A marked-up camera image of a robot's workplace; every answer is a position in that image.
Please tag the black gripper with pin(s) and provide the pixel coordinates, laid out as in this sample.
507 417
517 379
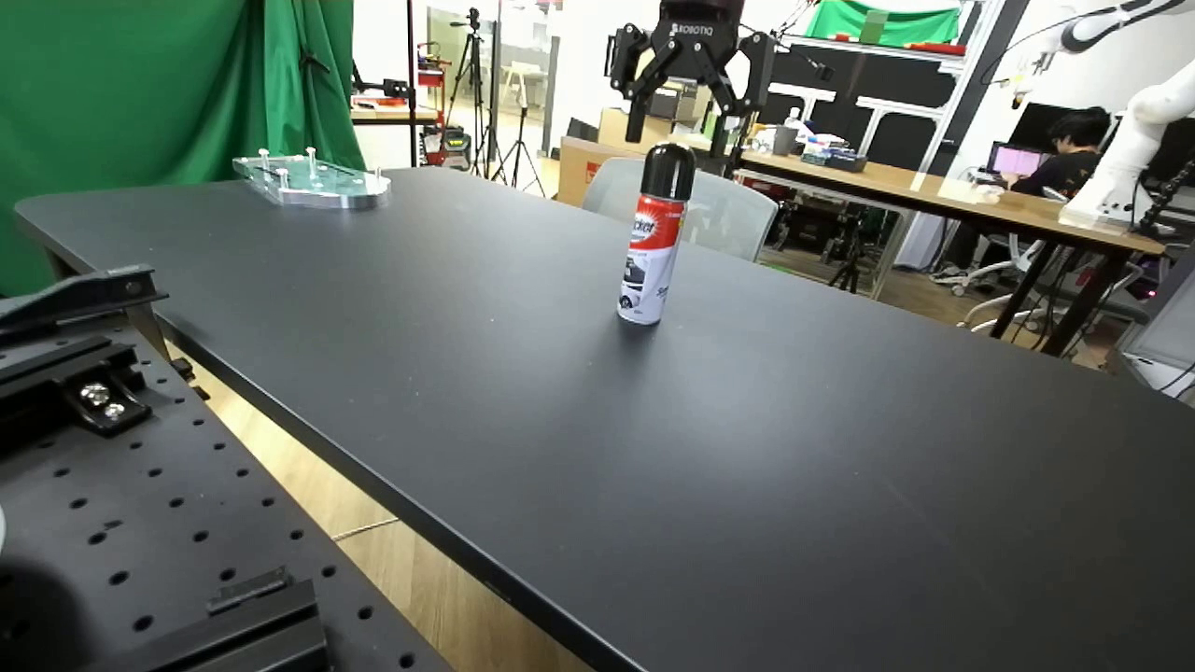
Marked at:
699 25

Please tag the black spray can cap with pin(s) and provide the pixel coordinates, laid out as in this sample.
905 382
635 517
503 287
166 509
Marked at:
670 175

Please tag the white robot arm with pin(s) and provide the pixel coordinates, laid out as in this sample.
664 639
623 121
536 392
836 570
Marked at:
1122 163

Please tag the brown cardboard box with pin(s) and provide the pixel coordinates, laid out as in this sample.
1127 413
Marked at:
583 163

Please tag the black shelf unit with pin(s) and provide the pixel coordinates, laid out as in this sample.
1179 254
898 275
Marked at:
872 100

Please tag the green cloth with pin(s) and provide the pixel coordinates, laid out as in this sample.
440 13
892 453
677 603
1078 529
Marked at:
884 25

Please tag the red white spray can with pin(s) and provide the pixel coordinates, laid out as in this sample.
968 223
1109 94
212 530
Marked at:
651 263

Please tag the small black tripod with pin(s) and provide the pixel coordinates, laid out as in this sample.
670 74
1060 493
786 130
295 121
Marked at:
852 247

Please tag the long wooden desk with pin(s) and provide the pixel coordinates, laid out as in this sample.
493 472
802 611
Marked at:
946 191

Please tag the laptop with pink screen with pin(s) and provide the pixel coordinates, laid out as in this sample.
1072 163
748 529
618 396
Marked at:
1016 163

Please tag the clear acrylic plate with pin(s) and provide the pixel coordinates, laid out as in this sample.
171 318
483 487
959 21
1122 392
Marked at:
313 186

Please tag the green screen curtain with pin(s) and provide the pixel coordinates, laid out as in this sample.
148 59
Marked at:
125 87

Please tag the black flat plate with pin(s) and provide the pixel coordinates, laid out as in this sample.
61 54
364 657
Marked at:
78 301

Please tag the black clamp silver screws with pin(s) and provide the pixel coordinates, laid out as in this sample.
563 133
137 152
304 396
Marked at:
104 396

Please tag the black perforated breadboard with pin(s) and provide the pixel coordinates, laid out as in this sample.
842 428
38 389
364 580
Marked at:
150 525

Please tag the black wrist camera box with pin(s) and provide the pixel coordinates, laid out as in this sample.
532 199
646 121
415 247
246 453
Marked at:
623 59

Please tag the black camera tripod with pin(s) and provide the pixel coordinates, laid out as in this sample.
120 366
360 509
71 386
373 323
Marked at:
517 143
471 60

